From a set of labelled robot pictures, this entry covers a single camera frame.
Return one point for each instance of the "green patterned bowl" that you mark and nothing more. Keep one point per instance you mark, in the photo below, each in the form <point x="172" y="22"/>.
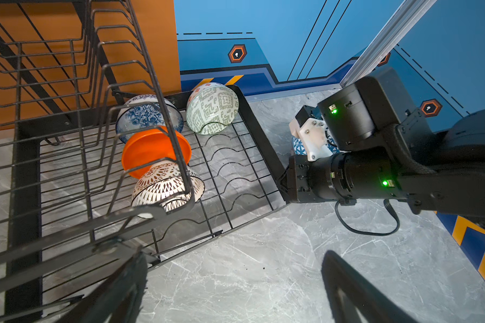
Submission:
<point x="211" y="108"/>

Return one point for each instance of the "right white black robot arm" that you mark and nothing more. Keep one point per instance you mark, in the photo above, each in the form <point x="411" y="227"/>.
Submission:
<point x="370" y="141"/>

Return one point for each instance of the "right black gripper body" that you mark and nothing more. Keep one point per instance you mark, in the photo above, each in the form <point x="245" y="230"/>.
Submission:
<point x="343" y="177"/>

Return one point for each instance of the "plain orange bowl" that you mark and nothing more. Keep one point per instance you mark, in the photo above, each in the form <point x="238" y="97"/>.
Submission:
<point x="144" y="147"/>

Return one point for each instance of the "dark blue patterned bowl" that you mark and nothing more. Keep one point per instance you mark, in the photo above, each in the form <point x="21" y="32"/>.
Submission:
<point x="299" y="149"/>

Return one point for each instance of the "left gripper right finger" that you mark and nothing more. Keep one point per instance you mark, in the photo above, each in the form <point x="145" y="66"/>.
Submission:
<point x="354" y="299"/>

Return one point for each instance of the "white brown striped bowl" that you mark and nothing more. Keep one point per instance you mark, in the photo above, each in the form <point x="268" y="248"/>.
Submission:
<point x="161" y="184"/>

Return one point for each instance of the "black wire dish rack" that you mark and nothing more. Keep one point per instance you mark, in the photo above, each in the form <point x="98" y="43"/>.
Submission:
<point x="67" y="68"/>

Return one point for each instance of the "blue floral bowl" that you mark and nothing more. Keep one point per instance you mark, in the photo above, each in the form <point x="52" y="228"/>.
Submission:
<point x="142" y="114"/>

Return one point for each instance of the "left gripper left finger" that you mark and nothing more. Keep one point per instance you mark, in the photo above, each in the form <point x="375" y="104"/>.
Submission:
<point x="118" y="298"/>

